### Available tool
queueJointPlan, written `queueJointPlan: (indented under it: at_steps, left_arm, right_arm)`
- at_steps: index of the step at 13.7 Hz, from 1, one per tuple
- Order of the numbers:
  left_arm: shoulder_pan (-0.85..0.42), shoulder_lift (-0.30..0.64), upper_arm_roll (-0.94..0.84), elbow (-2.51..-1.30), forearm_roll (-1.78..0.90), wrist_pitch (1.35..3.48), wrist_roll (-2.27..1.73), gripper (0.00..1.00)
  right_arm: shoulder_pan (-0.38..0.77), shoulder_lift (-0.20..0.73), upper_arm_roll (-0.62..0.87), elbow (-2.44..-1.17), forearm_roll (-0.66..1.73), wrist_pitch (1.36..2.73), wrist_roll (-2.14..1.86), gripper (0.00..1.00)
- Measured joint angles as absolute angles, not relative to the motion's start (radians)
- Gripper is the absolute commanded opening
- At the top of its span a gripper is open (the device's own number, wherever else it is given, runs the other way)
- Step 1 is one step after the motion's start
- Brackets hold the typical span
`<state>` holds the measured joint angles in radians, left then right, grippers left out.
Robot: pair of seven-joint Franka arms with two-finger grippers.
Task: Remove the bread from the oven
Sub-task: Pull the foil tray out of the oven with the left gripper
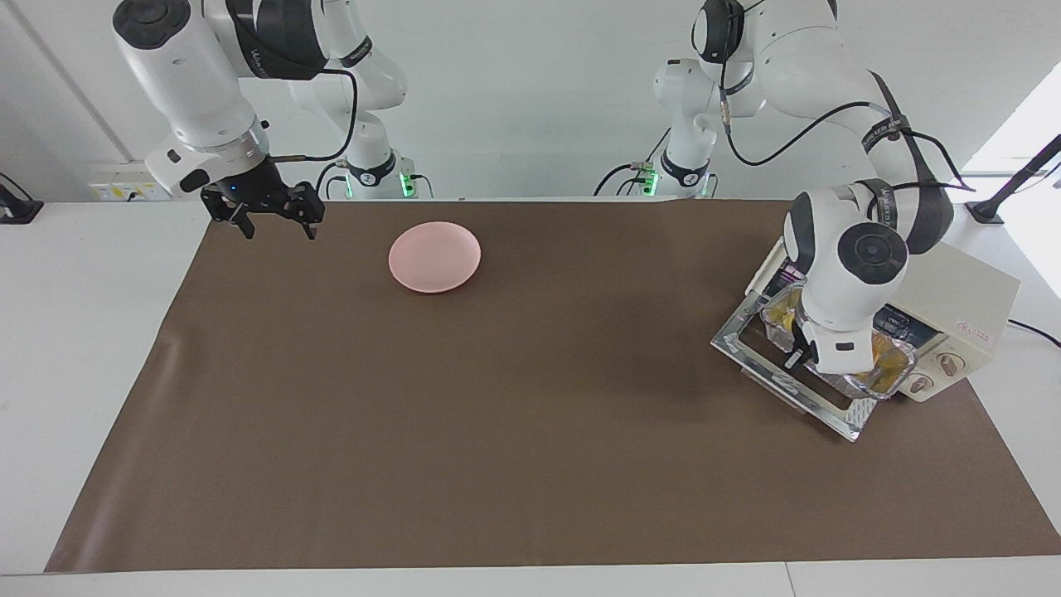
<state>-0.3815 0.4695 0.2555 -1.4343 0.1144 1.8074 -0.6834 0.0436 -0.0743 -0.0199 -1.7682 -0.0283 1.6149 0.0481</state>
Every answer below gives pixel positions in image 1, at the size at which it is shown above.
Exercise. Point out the glass oven door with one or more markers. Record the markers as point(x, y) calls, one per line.
point(738, 342)

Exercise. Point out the cream toaster oven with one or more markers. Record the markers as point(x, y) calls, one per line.
point(970, 290)

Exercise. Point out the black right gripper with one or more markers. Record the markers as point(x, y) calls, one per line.
point(257, 192)

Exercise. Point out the short black stand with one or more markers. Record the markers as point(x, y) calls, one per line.
point(18, 209)

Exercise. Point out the white wall socket box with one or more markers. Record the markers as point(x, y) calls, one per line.
point(133, 184)

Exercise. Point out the golden ridged bread roll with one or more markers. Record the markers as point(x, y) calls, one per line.
point(889, 363)

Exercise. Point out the large oven knob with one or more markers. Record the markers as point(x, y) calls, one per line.
point(951, 365)

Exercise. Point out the long black stand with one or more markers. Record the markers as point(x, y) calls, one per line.
point(1007, 191)

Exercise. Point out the brown table mat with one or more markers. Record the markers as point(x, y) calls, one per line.
point(497, 431)

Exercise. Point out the small oven knob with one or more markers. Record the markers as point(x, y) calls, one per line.
point(920, 384)

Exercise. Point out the aluminium foil tray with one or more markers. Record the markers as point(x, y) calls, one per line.
point(862, 383)

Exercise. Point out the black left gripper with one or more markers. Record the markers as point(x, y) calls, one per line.
point(805, 338)

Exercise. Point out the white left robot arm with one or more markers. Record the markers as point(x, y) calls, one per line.
point(845, 274)

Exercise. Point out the pink round plate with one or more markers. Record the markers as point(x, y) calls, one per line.
point(434, 257)

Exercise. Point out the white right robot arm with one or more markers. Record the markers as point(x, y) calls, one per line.
point(182, 75)

